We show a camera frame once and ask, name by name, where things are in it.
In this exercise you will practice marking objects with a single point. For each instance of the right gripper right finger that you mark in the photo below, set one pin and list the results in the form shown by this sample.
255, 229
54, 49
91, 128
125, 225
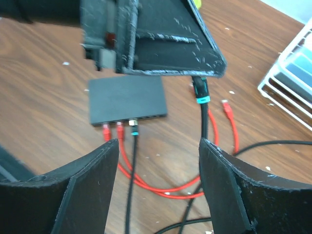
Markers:
244, 199

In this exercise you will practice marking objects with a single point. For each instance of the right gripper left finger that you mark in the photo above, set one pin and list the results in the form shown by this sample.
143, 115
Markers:
72, 199

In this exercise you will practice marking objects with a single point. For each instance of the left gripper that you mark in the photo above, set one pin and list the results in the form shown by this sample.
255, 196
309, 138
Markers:
149, 38

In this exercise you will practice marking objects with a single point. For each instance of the black network switch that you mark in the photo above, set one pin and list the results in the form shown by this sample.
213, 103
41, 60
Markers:
126, 97

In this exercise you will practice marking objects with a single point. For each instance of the yellow-green plate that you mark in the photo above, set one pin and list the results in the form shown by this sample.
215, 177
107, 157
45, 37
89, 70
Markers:
198, 3

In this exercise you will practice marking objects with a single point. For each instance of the white wire dish rack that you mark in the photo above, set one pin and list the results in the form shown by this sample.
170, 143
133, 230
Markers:
288, 83

